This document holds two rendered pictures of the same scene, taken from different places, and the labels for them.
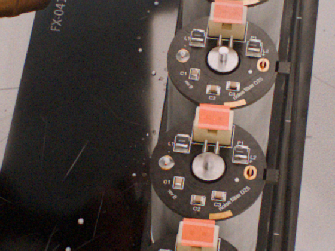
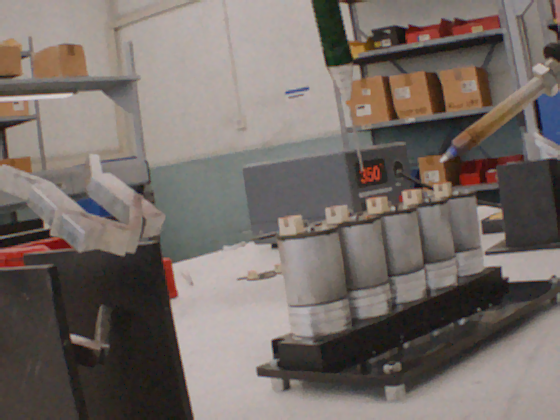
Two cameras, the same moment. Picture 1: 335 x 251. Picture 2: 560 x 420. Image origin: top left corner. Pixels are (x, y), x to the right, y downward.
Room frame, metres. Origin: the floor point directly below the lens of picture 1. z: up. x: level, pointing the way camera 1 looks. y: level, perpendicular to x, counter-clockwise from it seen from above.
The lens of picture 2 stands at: (0.51, 0.16, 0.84)
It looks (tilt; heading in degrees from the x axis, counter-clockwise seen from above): 3 degrees down; 216
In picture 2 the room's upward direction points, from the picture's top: 9 degrees counter-clockwise
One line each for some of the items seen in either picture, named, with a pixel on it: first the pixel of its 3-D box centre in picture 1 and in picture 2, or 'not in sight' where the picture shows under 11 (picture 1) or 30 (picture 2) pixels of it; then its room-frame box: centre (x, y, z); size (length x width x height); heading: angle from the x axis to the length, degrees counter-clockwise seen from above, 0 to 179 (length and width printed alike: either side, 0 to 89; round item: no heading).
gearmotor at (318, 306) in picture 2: not in sight; (316, 291); (0.24, -0.02, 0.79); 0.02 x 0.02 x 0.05
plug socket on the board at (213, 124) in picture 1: (212, 129); (413, 196); (0.17, -0.01, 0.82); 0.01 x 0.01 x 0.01; 82
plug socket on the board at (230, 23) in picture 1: (227, 24); (378, 205); (0.19, -0.02, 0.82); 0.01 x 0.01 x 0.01; 82
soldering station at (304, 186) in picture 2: not in sight; (331, 196); (-0.27, -0.34, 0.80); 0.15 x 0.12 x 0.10; 82
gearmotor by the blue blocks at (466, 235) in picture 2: not in sight; (458, 242); (0.13, -0.01, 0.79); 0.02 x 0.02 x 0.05
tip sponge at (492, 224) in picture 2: not in sight; (523, 218); (-0.22, -0.09, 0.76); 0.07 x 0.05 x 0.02; 94
